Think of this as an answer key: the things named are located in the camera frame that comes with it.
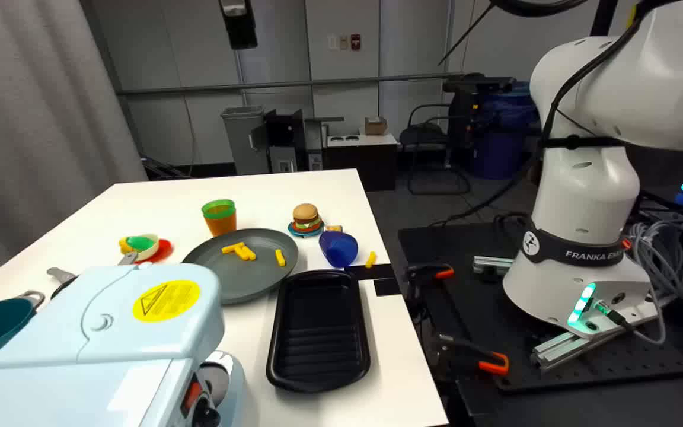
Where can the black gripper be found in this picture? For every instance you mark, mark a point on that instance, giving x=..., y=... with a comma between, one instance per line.
x=241, y=25

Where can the light blue breakfast maker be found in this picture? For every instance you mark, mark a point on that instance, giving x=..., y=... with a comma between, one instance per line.
x=89, y=346

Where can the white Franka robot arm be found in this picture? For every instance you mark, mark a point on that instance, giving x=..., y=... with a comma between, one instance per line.
x=586, y=197

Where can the grey trash can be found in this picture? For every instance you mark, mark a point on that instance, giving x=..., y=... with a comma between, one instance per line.
x=245, y=140

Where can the black machine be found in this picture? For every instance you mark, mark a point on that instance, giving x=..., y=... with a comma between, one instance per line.
x=287, y=136

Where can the small cardboard box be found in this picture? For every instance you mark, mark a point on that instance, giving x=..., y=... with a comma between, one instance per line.
x=376, y=126

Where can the dark low cabinet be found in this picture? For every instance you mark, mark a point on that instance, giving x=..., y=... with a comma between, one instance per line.
x=362, y=162

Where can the green and orange cup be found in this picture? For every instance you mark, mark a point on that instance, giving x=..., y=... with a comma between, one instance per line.
x=218, y=217

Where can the toy burger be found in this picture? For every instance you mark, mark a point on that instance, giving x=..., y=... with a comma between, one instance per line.
x=306, y=217

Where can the small teal saucer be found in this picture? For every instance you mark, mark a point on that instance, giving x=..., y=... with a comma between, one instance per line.
x=295, y=231

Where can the yellow toy fry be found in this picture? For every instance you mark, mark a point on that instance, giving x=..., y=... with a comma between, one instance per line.
x=279, y=257
x=231, y=250
x=247, y=255
x=371, y=260

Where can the black metal chair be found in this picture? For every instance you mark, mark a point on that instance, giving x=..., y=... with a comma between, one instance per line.
x=435, y=134

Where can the small red plate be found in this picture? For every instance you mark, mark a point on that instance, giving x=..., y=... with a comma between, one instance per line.
x=165, y=251

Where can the blue toy object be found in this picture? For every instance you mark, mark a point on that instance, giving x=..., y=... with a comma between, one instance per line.
x=338, y=250

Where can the green and yellow toy food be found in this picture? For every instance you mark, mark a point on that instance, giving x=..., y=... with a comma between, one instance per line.
x=139, y=243

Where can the black equipment stand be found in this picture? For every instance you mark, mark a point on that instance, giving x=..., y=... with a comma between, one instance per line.
x=472, y=97

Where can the grey round plate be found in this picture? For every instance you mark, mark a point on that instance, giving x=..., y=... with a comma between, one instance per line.
x=260, y=276

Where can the blue barrel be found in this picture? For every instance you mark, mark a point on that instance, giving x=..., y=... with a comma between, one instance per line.
x=504, y=134

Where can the orange and black clamp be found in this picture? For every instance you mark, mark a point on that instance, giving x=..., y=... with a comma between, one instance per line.
x=430, y=274
x=472, y=357

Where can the black rectangular tray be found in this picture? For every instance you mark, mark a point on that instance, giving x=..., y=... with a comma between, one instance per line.
x=319, y=333

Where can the short aluminium extrusion bar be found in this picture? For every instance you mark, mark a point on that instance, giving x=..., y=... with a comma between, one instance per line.
x=491, y=264

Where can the black perforated base board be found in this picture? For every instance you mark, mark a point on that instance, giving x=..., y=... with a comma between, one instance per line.
x=475, y=317

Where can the long aluminium extrusion bar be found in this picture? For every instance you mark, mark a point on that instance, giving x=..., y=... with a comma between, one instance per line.
x=586, y=337

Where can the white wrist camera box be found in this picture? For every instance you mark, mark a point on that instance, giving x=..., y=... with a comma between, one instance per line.
x=232, y=7

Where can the grey wall rail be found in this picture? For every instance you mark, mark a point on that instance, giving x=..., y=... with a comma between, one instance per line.
x=295, y=84

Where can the wall switch plate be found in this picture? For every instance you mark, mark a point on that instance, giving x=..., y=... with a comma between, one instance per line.
x=344, y=40

